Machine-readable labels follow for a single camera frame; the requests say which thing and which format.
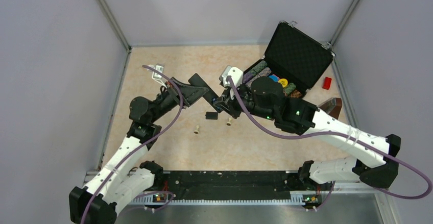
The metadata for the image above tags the red toy brick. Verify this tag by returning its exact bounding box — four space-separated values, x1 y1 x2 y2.
322 77 332 90

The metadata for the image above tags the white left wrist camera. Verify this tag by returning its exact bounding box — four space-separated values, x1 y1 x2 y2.
150 64 164 81

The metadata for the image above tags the green chip stack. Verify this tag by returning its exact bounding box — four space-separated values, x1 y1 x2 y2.
283 83 296 96

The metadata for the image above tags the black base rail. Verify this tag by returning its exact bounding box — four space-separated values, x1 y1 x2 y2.
118 170 390 207

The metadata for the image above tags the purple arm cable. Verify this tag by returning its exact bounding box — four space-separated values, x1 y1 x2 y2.
79 64 184 224
226 76 433 200

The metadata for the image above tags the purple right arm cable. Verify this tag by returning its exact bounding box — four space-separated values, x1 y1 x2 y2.
226 76 433 200

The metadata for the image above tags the yellow big blind chip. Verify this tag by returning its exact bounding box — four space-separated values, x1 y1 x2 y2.
278 79 289 88

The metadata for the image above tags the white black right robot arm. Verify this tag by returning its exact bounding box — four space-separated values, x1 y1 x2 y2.
213 75 401 189

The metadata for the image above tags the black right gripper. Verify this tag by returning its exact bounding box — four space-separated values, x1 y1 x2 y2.
215 82 276 121

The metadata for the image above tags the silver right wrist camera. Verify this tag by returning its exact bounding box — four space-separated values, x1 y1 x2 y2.
219 65 244 99

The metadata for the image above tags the black remote control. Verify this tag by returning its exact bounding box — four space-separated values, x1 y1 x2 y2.
188 73 223 113

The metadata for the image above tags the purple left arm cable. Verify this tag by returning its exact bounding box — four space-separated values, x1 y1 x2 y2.
79 64 184 224

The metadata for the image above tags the brown metronome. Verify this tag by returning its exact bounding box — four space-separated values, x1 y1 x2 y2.
318 97 343 119

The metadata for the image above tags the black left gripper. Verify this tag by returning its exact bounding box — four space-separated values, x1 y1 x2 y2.
150 77 210 122

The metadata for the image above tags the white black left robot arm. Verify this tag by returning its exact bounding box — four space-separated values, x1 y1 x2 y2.
69 76 211 223

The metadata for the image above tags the black remote battery cover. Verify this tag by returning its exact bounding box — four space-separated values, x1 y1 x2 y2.
205 112 219 120

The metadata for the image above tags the orange black chip stack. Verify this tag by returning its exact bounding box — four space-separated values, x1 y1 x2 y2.
290 90 303 98

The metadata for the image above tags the black poker chip case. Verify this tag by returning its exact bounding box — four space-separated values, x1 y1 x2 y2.
244 21 335 97

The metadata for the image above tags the blue round chip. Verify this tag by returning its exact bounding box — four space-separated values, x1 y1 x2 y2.
269 75 279 82

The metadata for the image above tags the cream chess pawn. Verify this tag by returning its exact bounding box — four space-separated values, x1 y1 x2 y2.
226 118 233 126
194 125 200 134

